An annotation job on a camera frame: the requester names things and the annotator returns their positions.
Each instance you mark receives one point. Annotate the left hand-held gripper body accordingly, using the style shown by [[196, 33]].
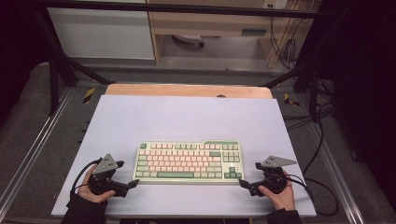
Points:
[[105, 165]]

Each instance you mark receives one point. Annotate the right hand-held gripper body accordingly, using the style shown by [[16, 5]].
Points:
[[274, 179]]

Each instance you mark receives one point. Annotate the green and cream keyboard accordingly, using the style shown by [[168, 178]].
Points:
[[186, 161]]

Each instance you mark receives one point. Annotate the person's right hand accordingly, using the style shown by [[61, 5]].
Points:
[[283, 200]]

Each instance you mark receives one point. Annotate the person's left hand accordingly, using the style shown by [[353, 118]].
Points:
[[84, 189]]

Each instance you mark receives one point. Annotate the yellow and black tape strip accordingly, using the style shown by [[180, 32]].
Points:
[[290, 100], [88, 95]]

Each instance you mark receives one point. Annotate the wooden table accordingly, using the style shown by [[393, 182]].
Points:
[[174, 90]]

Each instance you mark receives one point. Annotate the black metal stand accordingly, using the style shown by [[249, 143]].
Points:
[[314, 93], [53, 81]]

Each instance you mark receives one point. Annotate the white cabinet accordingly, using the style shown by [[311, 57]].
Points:
[[99, 31]]

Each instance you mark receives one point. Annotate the dark curtain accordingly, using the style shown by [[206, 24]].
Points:
[[15, 46], [364, 77]]

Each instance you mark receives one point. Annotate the white chair base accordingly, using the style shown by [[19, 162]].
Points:
[[188, 38]]

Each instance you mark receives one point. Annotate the light wooden desk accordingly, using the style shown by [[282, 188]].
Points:
[[202, 23]]

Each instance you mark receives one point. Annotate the black metal crossbar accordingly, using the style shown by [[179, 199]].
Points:
[[186, 7]]

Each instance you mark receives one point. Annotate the aluminium rail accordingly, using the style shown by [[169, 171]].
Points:
[[336, 174], [31, 149]]

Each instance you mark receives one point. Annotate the white wall socket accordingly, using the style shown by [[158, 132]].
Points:
[[275, 3]]

